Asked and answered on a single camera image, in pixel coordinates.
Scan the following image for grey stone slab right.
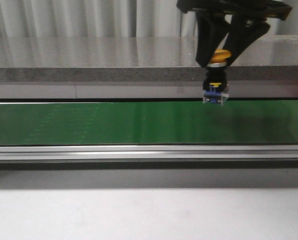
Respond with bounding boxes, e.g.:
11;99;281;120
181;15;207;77
193;34;298;82

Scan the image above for green conveyor belt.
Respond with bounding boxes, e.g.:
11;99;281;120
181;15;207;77
0;100;298;145

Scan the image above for grey speckled stone slab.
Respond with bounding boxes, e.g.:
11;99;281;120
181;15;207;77
0;37;206;83

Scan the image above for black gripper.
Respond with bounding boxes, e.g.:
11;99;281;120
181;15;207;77
176;0;292;68

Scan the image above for white pleated curtain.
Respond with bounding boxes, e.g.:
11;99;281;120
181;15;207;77
0;0;298;39

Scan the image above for aluminium conveyor side rail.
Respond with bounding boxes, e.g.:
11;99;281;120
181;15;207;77
0;144;298;164

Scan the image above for yellow push button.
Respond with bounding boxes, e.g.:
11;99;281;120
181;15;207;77
202;49;232;106

